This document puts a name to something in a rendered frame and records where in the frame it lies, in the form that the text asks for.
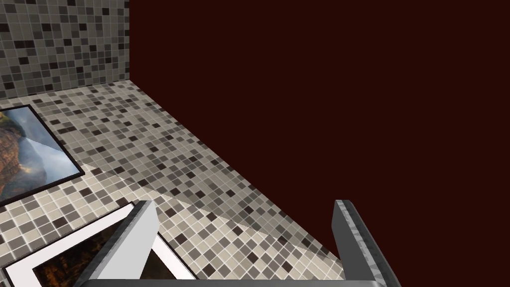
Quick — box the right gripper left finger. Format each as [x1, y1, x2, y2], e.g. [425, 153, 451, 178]
[75, 200, 160, 287]

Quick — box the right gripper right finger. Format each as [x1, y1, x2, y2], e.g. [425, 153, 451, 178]
[331, 199, 402, 287]

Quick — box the white-matted dark picture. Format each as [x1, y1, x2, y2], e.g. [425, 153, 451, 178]
[3, 201, 198, 287]

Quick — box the black-framed landscape picture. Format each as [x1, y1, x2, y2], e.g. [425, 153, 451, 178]
[0, 104, 86, 208]

